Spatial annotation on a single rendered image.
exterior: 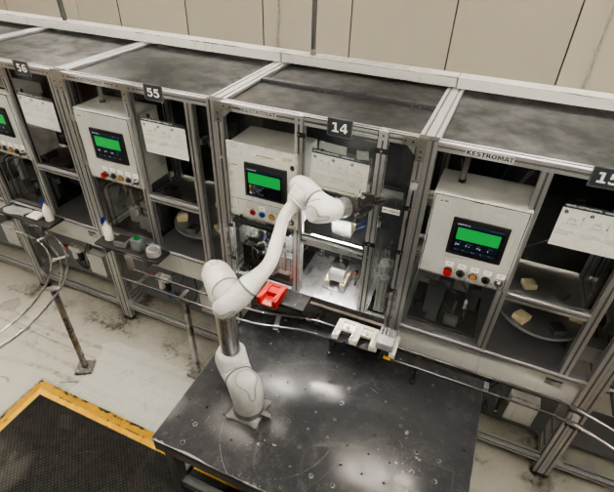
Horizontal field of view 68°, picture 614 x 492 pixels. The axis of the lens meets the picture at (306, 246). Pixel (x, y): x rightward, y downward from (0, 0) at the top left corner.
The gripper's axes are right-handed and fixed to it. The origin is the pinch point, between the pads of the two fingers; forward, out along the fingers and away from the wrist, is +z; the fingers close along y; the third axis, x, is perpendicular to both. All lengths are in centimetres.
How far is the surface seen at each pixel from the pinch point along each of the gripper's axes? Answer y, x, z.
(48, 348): -191, 187, -121
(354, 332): -84, 2, 9
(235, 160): -4, 74, -34
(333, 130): 25.7, 26.9, -11.5
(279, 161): 3, 51, -22
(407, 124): 32.5, 9.8, 19.1
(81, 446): -194, 89, -122
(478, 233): -4.1, -37.8, 28.7
